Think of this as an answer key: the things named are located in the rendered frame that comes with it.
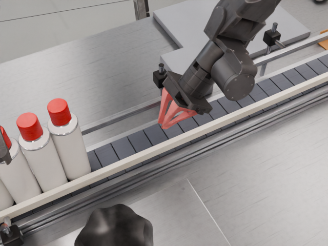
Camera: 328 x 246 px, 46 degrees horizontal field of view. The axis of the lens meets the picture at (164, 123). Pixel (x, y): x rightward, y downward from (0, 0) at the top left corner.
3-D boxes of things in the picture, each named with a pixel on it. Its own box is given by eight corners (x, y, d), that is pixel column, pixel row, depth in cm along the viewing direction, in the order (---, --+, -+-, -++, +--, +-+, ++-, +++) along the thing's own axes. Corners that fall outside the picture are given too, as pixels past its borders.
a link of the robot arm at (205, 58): (230, 40, 75) (209, 28, 71) (247, 59, 70) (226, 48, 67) (208, 68, 78) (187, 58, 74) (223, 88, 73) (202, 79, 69)
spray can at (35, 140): (50, 202, 74) (19, 138, 58) (36, 184, 77) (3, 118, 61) (73, 186, 76) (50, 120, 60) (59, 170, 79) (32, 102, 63)
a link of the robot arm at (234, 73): (254, 13, 71) (216, 2, 67) (289, 46, 63) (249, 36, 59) (224, 68, 77) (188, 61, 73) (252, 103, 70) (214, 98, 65)
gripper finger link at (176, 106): (156, 134, 76) (184, 98, 72) (141, 110, 80) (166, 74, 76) (179, 137, 81) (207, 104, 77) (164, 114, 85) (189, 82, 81)
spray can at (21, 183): (17, 213, 73) (-24, 150, 57) (13, 190, 76) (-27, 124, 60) (45, 204, 74) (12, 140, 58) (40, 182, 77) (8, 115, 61)
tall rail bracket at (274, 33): (270, 91, 100) (286, 39, 87) (253, 73, 104) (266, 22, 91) (280, 86, 100) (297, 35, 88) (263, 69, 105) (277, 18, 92)
